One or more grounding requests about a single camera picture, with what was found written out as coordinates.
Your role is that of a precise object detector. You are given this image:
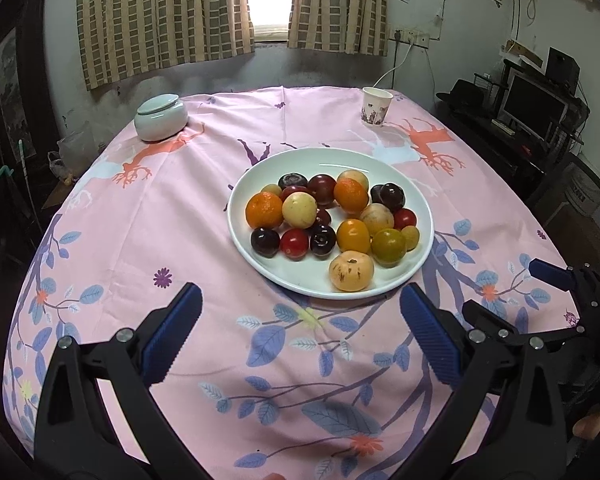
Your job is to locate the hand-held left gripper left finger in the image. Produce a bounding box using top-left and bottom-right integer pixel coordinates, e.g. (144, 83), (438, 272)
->
(34, 282), (206, 480)

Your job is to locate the blackish purple round fruit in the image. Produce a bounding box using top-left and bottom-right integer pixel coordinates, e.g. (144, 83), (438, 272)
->
(278, 172), (309, 191)

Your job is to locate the brown striped curtain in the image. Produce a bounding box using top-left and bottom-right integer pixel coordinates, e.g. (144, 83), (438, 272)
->
(286, 0), (391, 56)
(76, 0), (257, 92)

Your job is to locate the black speaker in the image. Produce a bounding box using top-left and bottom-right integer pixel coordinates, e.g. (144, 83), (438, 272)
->
(546, 47), (581, 93)

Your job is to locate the black computer desk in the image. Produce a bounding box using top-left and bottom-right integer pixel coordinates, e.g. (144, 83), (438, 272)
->
(437, 60), (591, 201)

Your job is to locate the person's right hand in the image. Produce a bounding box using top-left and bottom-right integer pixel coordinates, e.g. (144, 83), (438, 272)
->
(572, 407), (600, 441)

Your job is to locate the printed paper cup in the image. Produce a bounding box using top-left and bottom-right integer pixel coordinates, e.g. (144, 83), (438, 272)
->
(360, 87), (394, 127)

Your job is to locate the large dark red plum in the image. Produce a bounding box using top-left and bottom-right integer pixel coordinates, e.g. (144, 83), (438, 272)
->
(280, 185), (313, 203)

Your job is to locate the white power cable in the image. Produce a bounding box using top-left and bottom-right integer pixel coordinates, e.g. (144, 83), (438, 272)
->
(371, 42), (413, 90)

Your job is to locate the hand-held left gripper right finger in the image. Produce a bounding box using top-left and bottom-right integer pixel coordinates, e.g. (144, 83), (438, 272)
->
(399, 283), (566, 480)

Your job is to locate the white lidded ceramic jar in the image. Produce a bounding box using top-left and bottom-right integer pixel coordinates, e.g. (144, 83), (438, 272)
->
(133, 95), (189, 142)

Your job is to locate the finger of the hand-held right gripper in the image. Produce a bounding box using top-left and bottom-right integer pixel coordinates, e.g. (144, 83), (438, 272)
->
(464, 300), (588, 348)
(527, 258), (600, 311)

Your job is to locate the green yellow tomato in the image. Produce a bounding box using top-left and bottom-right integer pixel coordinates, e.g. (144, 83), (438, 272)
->
(370, 228), (407, 267)

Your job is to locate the black hat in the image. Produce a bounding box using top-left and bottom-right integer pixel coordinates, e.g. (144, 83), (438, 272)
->
(436, 79), (486, 108)

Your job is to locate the tan potato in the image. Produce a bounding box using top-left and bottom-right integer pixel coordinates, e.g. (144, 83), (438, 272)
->
(359, 203), (395, 237)

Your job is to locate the white oval plate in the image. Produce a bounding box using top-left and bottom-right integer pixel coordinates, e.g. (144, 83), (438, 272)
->
(227, 147), (435, 301)

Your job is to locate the computer monitor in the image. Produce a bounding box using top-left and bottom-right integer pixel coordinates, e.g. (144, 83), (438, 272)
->
(500, 71), (571, 138)

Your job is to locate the yellow orange tomato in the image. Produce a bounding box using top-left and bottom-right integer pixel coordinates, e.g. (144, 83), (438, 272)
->
(336, 219), (371, 255)

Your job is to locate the clear plastic bag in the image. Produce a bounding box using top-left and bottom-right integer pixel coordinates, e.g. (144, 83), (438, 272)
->
(57, 130), (98, 181)

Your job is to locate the black mesh office chair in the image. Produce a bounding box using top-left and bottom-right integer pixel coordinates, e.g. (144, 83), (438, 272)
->
(530, 152), (600, 241)

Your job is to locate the pink floral tablecloth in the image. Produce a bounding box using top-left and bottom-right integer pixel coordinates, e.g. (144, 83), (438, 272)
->
(2, 86), (588, 480)

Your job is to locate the white wall socket strip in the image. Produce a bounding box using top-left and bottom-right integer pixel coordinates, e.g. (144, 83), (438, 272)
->
(391, 29), (431, 48)

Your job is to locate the white mop handle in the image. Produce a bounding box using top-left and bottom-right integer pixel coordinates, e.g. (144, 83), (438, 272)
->
(17, 139), (43, 241)

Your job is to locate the cardboard piece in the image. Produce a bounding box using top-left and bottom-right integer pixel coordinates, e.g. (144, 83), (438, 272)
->
(500, 39), (543, 63)

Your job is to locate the orange tangerine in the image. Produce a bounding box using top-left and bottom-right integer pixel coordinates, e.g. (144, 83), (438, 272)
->
(333, 178), (370, 213)
(245, 192), (284, 229)

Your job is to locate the pale yellow round fruit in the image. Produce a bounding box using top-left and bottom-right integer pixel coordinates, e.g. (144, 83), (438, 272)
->
(281, 192), (318, 229)

